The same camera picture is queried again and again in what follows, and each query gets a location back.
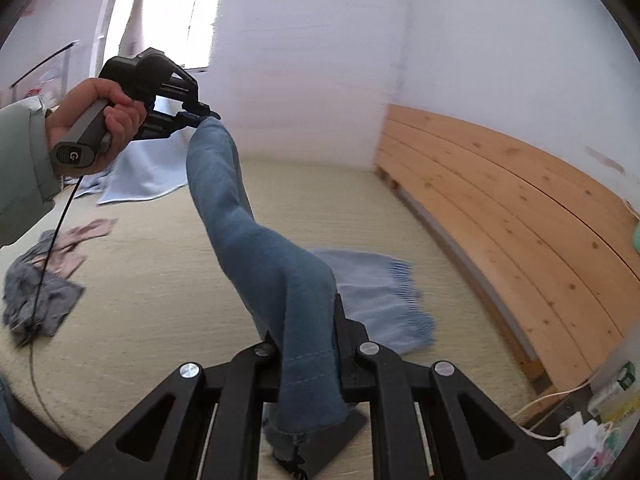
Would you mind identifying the white plug adapter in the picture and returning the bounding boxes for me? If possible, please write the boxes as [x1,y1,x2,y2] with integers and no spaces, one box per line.
[559,411,591,443]

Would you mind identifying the grey garment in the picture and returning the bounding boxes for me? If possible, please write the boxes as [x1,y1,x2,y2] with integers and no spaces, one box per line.
[2,230,86,346]

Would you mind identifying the white cable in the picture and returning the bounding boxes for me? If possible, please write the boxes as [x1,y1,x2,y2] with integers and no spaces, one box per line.
[510,377,601,441]

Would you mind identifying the beige pink garment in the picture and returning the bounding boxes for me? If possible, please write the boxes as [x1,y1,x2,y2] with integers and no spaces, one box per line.
[30,217,120,278]

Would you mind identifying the clear plastic container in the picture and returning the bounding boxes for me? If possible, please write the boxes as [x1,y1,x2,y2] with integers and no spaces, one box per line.
[587,320,640,426]

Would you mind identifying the person's legs in jeans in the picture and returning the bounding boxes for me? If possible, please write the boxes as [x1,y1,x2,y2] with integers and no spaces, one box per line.
[0,375,21,461]

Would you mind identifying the wooden headboard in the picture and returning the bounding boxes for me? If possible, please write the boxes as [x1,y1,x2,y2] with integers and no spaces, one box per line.
[375,104,640,396]

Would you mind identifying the light blue fringed scarf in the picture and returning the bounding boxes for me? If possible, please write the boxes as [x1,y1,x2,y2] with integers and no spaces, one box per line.
[305,249,437,356]

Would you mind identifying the light blue blanket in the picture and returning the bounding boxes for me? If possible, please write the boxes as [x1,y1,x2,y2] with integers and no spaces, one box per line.
[75,132,193,206]

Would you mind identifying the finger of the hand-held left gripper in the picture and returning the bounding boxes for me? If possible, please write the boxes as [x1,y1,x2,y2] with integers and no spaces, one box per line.
[132,111,203,142]
[181,99,222,122]

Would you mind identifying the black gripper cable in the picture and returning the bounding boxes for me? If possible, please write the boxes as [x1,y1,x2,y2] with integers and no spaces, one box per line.
[20,175,83,441]

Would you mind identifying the person's left forearm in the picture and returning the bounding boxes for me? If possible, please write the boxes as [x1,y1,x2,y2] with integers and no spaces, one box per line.
[0,97,63,248]

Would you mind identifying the beige patterned mattress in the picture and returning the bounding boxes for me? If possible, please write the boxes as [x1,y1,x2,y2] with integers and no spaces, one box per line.
[0,157,541,480]

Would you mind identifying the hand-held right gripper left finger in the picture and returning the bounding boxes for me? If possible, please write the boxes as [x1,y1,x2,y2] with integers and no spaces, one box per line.
[62,332,281,480]

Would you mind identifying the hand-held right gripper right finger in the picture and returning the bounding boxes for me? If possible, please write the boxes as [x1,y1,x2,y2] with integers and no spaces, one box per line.
[332,294,571,480]

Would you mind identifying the blue garment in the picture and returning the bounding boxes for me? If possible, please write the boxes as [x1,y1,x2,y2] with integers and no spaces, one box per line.
[186,116,351,476]

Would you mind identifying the person's left hand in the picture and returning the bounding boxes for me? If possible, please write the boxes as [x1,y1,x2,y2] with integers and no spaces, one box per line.
[45,77,151,176]

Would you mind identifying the white printed curtain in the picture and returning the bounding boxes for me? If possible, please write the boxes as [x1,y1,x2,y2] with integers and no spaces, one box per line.
[92,0,226,73]

